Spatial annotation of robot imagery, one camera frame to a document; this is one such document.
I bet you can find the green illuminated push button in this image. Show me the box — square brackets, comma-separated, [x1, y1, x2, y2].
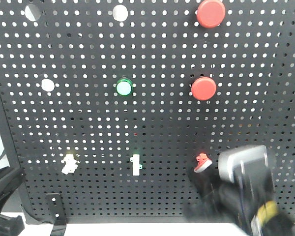
[116, 78, 133, 96]

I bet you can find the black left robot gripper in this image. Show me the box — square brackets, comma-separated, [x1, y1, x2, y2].
[0, 168, 25, 236]

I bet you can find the white standing desk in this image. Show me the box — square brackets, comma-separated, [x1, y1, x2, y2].
[64, 223, 246, 236]

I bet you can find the left black clamp bracket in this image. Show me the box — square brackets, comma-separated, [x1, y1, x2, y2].
[46, 193, 67, 236]

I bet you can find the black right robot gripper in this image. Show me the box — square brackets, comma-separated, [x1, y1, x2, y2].
[183, 169, 295, 236]

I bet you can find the yellow-lit white toggle switch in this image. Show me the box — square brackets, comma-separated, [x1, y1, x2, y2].
[61, 154, 78, 175]

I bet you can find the black perforated pegboard panel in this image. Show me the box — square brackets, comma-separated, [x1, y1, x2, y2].
[0, 0, 295, 224]

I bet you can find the red toggle switch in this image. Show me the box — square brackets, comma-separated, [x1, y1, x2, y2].
[194, 153, 212, 173]

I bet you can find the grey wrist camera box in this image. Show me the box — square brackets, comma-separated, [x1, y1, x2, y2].
[218, 145, 276, 198]

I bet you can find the upper red mushroom push button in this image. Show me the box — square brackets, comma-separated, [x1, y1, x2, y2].
[196, 0, 226, 29]

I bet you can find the green-lit white toggle switch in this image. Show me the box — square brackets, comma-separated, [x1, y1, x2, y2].
[130, 154, 143, 176]

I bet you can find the lower red mushroom push button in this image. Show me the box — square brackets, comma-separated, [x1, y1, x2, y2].
[191, 77, 217, 101]

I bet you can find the red mushroom push button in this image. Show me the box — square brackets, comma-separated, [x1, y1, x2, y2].
[196, 0, 226, 29]
[191, 77, 217, 101]

